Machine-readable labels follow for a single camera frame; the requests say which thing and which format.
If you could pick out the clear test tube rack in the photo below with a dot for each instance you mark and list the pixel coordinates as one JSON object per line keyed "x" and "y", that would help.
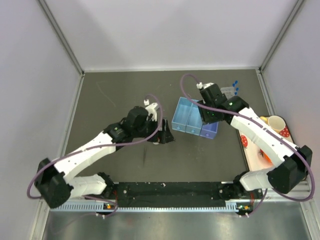
{"x": 228, "y": 91}

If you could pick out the purple drawer box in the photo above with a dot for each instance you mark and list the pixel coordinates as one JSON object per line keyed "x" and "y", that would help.
{"x": 209, "y": 131}

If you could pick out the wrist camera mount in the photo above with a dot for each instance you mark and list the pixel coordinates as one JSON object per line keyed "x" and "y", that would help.
{"x": 201, "y": 86}
{"x": 154, "y": 111}

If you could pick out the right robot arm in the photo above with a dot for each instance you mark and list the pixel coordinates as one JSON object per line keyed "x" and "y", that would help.
{"x": 290, "y": 163}

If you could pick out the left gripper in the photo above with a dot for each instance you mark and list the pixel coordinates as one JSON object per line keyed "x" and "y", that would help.
{"x": 164, "y": 135}

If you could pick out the grey slotted cable duct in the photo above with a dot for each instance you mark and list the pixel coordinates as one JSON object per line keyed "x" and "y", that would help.
{"x": 104, "y": 207}

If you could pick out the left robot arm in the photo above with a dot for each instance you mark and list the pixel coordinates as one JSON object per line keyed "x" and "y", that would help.
{"x": 57, "y": 181}

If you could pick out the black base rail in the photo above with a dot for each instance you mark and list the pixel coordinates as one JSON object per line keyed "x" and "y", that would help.
{"x": 177, "y": 194}

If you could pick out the light blue drawer box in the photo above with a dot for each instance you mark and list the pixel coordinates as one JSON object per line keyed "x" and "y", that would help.
{"x": 181, "y": 114}

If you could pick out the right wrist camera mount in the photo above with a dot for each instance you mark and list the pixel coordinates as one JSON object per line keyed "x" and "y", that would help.
{"x": 201, "y": 86}

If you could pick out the strawberry pattern tray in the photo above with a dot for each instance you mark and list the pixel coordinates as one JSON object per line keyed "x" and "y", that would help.
{"x": 254, "y": 160}

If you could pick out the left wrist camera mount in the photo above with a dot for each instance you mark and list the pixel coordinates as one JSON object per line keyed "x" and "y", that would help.
{"x": 154, "y": 111}

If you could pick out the orange bowl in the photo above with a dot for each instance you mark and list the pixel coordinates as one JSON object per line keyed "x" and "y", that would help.
{"x": 265, "y": 156}

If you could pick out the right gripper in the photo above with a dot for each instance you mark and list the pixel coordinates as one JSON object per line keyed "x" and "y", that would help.
{"x": 206, "y": 119}

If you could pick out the yellow cup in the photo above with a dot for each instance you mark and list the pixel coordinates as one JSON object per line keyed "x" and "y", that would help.
{"x": 275, "y": 122}

